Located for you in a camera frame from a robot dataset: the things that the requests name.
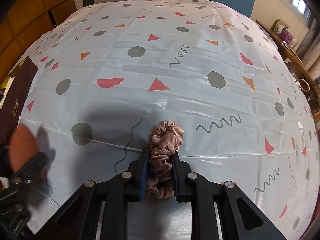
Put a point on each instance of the grey curtain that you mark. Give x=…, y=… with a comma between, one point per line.
x=308, y=50

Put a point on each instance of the wooden side table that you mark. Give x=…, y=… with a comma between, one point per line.
x=287, y=53

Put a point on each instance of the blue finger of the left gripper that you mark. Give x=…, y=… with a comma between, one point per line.
x=32, y=169

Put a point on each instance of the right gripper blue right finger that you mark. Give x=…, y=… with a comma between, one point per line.
x=179, y=171

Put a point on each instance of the patterned white tablecloth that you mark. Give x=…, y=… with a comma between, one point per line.
x=112, y=71

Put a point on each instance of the wooden wardrobe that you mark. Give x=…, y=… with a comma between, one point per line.
x=24, y=21

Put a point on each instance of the gold metal tray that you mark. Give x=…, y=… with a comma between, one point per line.
x=15, y=99

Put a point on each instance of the boxes on side table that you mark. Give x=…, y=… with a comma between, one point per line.
x=282, y=30

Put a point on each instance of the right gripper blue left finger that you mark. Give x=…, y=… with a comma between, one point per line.
x=142, y=173

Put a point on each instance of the brown makeup sponge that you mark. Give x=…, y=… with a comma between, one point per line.
x=22, y=147

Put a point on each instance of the pink satin scrunchie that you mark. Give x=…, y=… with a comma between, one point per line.
x=166, y=139

